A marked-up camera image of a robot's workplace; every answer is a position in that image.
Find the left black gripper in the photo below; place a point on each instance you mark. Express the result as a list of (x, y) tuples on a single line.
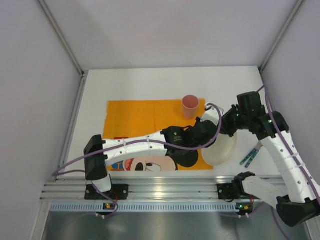
[(206, 128)]

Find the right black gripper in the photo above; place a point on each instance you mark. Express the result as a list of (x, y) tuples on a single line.
[(229, 122)]

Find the cream round plate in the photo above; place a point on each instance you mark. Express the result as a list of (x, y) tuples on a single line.
[(221, 151)]

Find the pink plastic cup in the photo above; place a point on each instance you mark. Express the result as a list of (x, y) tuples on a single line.
[(190, 104)]

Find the silver fork teal handle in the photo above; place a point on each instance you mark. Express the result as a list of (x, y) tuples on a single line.
[(251, 160)]

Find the orange Mickey Mouse placemat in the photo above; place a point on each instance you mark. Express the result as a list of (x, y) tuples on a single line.
[(134, 118)]

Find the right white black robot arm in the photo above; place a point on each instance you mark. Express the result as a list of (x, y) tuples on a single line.
[(302, 201)]

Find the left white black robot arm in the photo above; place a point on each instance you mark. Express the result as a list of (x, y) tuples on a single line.
[(169, 148)]

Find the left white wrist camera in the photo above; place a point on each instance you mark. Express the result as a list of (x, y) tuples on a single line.
[(210, 114)]

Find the aluminium mounting rail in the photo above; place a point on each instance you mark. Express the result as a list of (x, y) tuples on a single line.
[(164, 189)]

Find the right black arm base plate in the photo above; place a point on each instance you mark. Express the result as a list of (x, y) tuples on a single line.
[(232, 191)]

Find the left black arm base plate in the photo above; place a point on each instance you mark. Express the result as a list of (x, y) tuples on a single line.
[(117, 192)]

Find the right aluminium frame post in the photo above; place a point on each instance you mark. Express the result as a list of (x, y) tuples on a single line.
[(284, 28)]

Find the aluminium frame post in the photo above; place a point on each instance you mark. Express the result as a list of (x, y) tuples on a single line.
[(284, 28), (64, 153)]

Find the left aluminium frame post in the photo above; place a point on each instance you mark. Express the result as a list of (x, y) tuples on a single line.
[(64, 153)]

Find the slotted grey cable duct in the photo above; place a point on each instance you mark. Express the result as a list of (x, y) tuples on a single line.
[(148, 207)]

